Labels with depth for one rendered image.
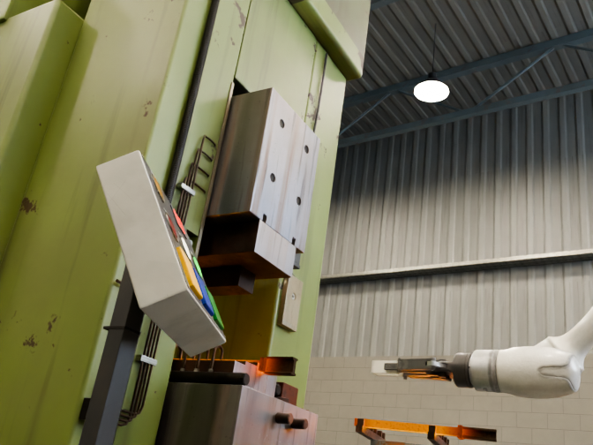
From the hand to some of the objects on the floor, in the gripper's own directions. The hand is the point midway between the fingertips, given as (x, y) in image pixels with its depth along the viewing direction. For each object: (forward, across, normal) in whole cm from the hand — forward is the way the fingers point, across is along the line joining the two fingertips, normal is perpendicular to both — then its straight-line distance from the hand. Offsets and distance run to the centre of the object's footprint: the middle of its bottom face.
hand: (387, 368), depth 151 cm
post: (+27, -58, -100) cm, 118 cm away
